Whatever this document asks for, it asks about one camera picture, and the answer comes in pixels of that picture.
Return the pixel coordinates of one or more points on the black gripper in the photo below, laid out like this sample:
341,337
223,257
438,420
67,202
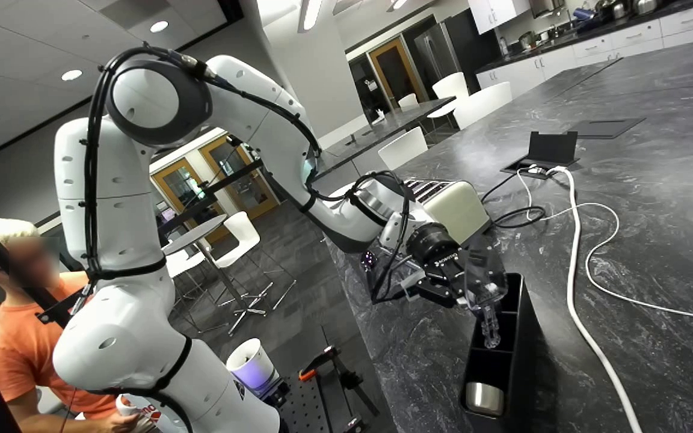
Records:
442,265

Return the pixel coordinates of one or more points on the wooden double door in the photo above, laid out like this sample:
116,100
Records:
242,189

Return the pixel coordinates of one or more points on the white power plug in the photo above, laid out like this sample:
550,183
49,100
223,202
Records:
534,169

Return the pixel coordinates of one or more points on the cream and chrome toaster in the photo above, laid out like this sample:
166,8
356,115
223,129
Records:
462,209

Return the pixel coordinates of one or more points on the black pop-up outlet box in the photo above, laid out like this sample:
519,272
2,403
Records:
555,145

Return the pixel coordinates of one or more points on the white paper cup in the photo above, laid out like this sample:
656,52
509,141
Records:
252,364

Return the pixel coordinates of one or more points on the long dark background table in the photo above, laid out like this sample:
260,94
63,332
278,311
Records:
379,132

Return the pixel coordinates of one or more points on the person in orange shirt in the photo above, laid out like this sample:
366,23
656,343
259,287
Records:
10,352

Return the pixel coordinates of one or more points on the round gray side table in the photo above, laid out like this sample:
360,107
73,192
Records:
193,231

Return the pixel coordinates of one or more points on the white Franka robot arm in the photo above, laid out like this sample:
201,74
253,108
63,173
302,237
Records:
122,345

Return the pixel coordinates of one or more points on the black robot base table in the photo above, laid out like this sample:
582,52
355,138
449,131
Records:
307,409

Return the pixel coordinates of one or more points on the small metal cup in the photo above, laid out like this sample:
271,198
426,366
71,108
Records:
485,397

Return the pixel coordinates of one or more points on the black slotted cutlery basket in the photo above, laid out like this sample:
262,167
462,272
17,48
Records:
527,361

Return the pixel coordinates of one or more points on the black slanted pole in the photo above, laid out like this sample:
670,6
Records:
10,267

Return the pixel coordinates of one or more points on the round ceiling light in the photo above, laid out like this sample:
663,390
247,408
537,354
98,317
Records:
159,24
73,74

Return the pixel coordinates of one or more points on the white cabinets black counter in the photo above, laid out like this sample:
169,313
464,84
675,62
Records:
602,38

